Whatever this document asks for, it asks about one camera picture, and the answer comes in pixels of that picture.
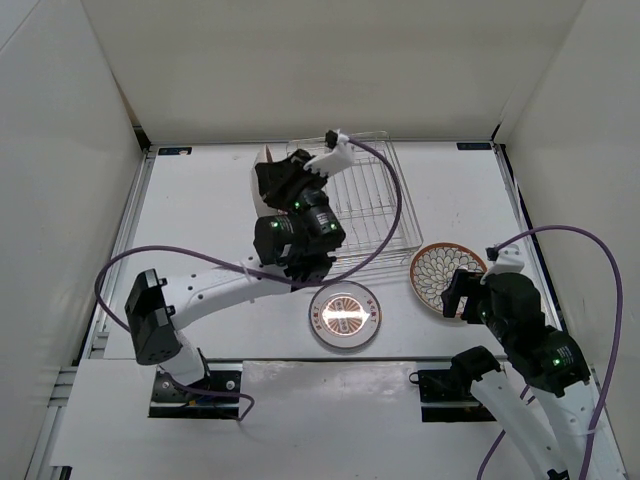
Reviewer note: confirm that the white plate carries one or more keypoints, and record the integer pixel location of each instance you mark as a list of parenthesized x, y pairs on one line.
[(261, 208)]

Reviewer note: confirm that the orange sunburst plate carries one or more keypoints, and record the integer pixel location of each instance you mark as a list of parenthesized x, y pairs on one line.
[(345, 317)]

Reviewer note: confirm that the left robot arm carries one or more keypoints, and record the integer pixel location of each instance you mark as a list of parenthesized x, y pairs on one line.
[(296, 234)]

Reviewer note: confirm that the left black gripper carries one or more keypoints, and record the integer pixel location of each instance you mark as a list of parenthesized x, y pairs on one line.
[(272, 177)]

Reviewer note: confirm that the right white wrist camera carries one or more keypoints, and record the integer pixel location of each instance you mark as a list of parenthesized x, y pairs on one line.
[(505, 260)]

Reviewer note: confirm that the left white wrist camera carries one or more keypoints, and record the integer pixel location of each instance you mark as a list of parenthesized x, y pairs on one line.
[(339, 157)]

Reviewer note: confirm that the left corner label sticker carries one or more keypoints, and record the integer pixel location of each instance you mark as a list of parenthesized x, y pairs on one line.
[(174, 151)]

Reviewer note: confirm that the right corner label sticker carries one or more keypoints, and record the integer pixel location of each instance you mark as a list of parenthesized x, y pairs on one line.
[(474, 146)]

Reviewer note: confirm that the aluminium table edge rail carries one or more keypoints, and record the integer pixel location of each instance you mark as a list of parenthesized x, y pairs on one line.
[(100, 324)]

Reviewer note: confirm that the metal wire dish rack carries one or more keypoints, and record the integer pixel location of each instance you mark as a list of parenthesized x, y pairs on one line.
[(364, 201)]

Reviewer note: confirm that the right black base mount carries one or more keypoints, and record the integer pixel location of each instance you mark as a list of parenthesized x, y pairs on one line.
[(442, 402)]

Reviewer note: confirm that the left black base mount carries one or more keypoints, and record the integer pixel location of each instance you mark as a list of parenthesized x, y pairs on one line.
[(169, 402)]

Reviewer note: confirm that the flower pattern plate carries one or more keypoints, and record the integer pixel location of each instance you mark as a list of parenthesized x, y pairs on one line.
[(433, 267)]

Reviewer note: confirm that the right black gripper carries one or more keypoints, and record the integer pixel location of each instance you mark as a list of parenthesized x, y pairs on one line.
[(465, 284)]

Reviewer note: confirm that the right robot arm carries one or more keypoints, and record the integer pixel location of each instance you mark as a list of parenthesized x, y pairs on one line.
[(551, 363)]

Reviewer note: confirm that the corner label sticker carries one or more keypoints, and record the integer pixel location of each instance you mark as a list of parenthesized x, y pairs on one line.
[(474, 146), (174, 151)]

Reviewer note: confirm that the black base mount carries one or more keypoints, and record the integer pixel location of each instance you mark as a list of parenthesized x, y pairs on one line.
[(442, 402), (169, 402)]

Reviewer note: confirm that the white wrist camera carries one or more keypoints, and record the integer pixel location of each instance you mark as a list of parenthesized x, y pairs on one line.
[(339, 157), (505, 260)]

